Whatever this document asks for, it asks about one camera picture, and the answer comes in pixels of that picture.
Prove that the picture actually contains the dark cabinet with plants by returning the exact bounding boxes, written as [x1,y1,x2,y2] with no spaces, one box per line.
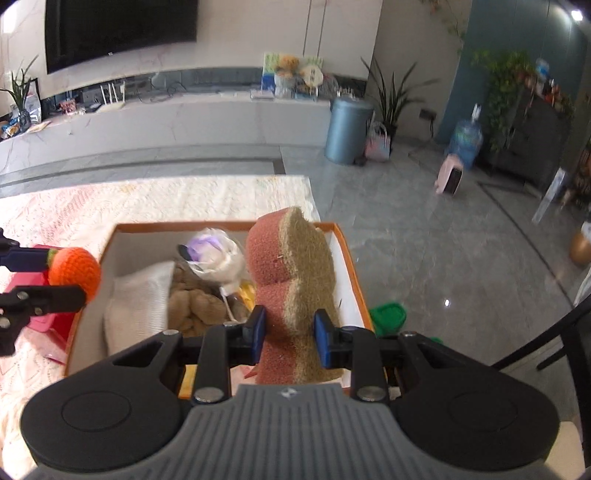
[472,50,574,190]

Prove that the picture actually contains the clear plastic bouquet bag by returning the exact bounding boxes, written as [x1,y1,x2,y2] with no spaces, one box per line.
[176,228,245,323]

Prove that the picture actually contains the white lace tablecloth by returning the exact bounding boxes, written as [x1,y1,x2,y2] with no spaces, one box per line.
[1,176,320,479]

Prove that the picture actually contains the white folded towel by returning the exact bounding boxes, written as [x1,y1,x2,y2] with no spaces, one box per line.
[104,261,174,355]

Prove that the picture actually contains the green plastic lid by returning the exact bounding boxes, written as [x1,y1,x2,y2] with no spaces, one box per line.
[370,302,407,337]

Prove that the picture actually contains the blue water jug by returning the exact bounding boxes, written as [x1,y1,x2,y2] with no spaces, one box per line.
[446,104,484,169]

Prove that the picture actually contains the brown plush toy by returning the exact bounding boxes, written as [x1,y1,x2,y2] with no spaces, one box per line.
[167,262,250,338]

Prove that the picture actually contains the long leaf potted plant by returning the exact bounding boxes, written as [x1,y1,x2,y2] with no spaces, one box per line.
[361,59,440,138]

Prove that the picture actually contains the orange rimmed white box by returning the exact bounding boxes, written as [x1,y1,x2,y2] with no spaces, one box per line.
[64,221,373,376]

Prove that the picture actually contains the copper round pot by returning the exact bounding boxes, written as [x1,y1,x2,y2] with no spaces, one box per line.
[569,230,591,267]

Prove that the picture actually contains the orange crochet ball toy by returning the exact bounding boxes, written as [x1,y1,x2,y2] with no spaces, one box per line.
[47,247,101,302]

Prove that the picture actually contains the pink space heater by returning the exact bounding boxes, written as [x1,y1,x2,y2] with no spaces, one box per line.
[435,154,464,196]

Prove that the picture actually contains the black wall television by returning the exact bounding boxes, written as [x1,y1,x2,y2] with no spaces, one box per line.
[45,0,198,73]

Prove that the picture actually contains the white wifi router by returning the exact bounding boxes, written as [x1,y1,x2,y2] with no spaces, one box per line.
[96,81,126,113]

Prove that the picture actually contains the pink woven basket bag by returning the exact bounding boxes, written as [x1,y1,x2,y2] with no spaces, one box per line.
[365,122,391,162]

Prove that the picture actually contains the small left potted plant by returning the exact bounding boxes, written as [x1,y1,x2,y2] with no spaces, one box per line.
[1,56,38,133]

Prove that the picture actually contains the blue-grey trash bin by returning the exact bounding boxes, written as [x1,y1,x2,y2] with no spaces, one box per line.
[325,97,374,165]

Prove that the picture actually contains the pink scouring sponge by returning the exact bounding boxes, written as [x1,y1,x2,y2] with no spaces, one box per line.
[245,207,342,385]

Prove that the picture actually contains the teddy bear gift box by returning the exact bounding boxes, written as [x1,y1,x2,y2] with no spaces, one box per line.
[260,52,325,99]

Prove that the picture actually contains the black chair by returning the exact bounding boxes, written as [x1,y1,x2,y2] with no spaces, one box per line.
[489,292,591,467]

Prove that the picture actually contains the pink box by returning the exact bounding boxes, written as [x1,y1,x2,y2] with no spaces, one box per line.
[2,268,76,365]

